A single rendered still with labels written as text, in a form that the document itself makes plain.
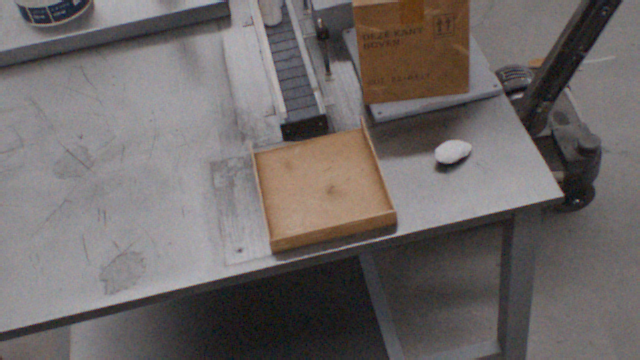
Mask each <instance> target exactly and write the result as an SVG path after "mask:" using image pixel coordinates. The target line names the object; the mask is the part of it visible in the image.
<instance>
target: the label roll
mask: <svg viewBox="0 0 640 360"><path fill-rule="evenodd" d="M91 2H92V0H15V4H16V6H17V8H18V10H19V12H20V14H21V15H22V16H23V19H24V20H25V22H27V23H28V24H31V25H35V26H51V25H56V24H60V23H64V22H67V21H69V20H71V19H73V18H76V17H78V16H79V15H81V14H82V12H83V11H84V10H85V9H86V8H87V7H88V6H89V4H91Z"/></svg>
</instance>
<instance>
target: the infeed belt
mask: <svg viewBox="0 0 640 360"><path fill-rule="evenodd" d="M282 3H283V7H282V8H281V14H282V18H283V19H282V23H281V24H279V25H277V26H274V27H268V26H265V25H264V24H263V26H264V30H265V34H266V39H267V42H268V46H269V47H270V50H271V55H272V59H273V63H274V66H275V71H276V75H277V79H278V83H279V87H280V91H281V95H282V99H283V104H284V108H286V112H287V118H283V120H284V124H289V123H294V122H298V121H303V120H307V119H312V118H316V117H321V112H320V109H319V106H317V103H316V98H315V95H314V92H313V91H312V87H311V83H310V80H309V77H308V73H307V70H306V66H305V63H304V59H303V56H301V53H300V49H299V46H298V42H297V39H296V35H295V32H294V28H293V25H292V22H291V18H290V14H289V11H288V8H287V4H285V0H282Z"/></svg>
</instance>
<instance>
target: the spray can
mask: <svg viewBox="0 0 640 360"><path fill-rule="evenodd" d="M259 4H260V9H261V14H262V18H263V24H264V25H265V26H268V27H274V26H277V25H279V24H281V23H282V19H283V18H282V14H281V9H280V3H279V0H259Z"/></svg>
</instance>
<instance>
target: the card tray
mask: <svg viewBox="0 0 640 360"><path fill-rule="evenodd" d="M360 121H361V127H360V128H355V129H350V130H346V131H342V132H337V134H332V135H328V136H324V137H319V138H314V139H310V140H306V141H300V142H296V143H292V144H288V145H282V146H278V147H274V148H270V150H264V151H260V152H256V153H254V152H252V147H251V143H250V141H249V142H248V143H249V148H250V154H251V159H253V164H254V170H255V175H256V180H257V186H258V191H259V196H260V202H261V207H262V212H263V218H264V223H265V228H266V234H267V239H268V243H270V247H271V251H272V254H274V253H279V252H283V251H288V250H292V248H296V247H300V246H305V245H310V244H314V243H319V242H323V241H327V240H331V239H336V238H341V237H345V236H349V235H354V234H358V233H362V231H368V230H372V229H376V228H380V227H385V226H389V225H393V224H397V213H396V208H395V206H394V203H393V200H392V196H391V194H390V191H389V188H388V185H387V182H386V179H385V176H384V174H382V171H381V168H380V164H379V162H378V159H377V156H376V153H375V151H374V147H373V144H372V141H371V139H370V136H369V132H368V130H366V127H365V124H364V121H363V119H362V115H360Z"/></svg>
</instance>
